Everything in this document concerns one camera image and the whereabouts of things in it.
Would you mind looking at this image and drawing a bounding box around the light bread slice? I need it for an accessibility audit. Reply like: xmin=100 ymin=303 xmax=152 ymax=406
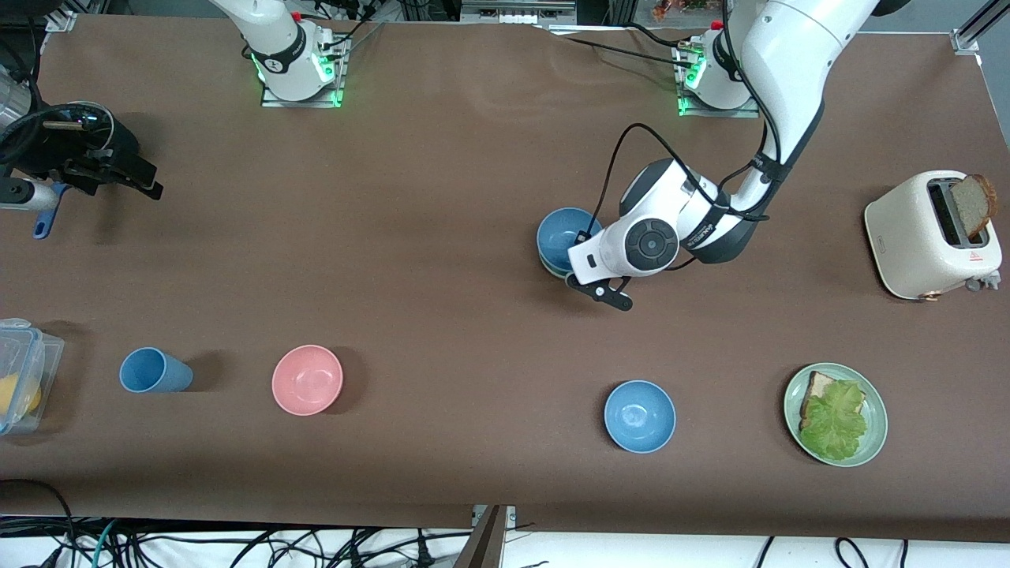
xmin=799 ymin=371 xmax=867 ymax=431

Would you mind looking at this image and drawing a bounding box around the blue bowl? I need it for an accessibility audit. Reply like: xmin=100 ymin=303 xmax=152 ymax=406
xmin=537 ymin=207 xmax=604 ymax=273
xmin=604 ymin=379 xmax=677 ymax=454

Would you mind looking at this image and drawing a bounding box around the teal cable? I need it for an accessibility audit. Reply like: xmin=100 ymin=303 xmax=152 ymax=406
xmin=91 ymin=519 xmax=121 ymax=568

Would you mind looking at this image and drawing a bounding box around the glass lid blue knob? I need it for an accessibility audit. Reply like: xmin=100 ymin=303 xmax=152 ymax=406
xmin=67 ymin=101 xmax=115 ymax=131

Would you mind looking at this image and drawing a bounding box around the grey metal device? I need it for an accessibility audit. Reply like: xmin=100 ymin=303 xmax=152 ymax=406
xmin=460 ymin=0 xmax=577 ymax=24

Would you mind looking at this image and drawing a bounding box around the white power strip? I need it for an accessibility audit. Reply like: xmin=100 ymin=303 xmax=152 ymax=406
xmin=304 ymin=0 xmax=372 ymax=21

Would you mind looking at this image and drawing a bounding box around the pale green plate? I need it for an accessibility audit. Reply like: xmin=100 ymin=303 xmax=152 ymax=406
xmin=784 ymin=363 xmax=889 ymax=468

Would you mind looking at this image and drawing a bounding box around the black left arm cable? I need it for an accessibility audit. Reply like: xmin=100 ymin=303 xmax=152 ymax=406
xmin=588 ymin=0 xmax=786 ymax=241

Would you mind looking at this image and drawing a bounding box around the clear plastic food container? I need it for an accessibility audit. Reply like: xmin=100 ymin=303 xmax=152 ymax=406
xmin=0 ymin=318 xmax=65 ymax=436

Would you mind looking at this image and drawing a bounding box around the aluminium frame profile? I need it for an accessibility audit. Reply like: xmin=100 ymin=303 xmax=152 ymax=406
xmin=43 ymin=0 xmax=80 ymax=32
xmin=951 ymin=0 xmax=1010 ymax=54

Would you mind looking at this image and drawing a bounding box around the yellow fruit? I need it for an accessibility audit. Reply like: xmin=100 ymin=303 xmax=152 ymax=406
xmin=0 ymin=375 xmax=42 ymax=419

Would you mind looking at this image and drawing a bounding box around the dark camera stand pole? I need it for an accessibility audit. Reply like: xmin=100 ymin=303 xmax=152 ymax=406
xmin=454 ymin=505 xmax=506 ymax=568

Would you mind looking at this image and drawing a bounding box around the black pot blue handle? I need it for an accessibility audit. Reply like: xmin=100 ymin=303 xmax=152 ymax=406
xmin=33 ymin=101 xmax=141 ymax=240

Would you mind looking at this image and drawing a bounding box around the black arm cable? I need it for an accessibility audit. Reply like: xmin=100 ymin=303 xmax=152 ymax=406
xmin=0 ymin=47 xmax=115 ymax=166
xmin=588 ymin=0 xmax=786 ymax=241

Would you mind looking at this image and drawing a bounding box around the dark toast slice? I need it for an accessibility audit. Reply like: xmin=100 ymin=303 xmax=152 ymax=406
xmin=949 ymin=174 xmax=998 ymax=242

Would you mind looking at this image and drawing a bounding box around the brown table cover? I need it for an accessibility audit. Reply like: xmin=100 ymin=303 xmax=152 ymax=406
xmin=0 ymin=14 xmax=1010 ymax=545

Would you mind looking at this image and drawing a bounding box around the cream white toaster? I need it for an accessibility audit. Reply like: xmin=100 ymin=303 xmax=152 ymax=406
xmin=864 ymin=171 xmax=1004 ymax=302

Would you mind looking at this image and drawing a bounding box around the green lettuce leaf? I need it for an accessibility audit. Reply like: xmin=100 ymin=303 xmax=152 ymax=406
xmin=799 ymin=380 xmax=869 ymax=462

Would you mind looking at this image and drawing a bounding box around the blue plastic cup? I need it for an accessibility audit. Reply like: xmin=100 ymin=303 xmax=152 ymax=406
xmin=119 ymin=347 xmax=194 ymax=394

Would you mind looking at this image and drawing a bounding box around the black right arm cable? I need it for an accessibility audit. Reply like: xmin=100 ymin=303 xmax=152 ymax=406
xmin=0 ymin=47 xmax=115 ymax=166

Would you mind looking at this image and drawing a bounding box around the pink bowl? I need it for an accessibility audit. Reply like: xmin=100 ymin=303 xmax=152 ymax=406
xmin=271 ymin=344 xmax=345 ymax=417

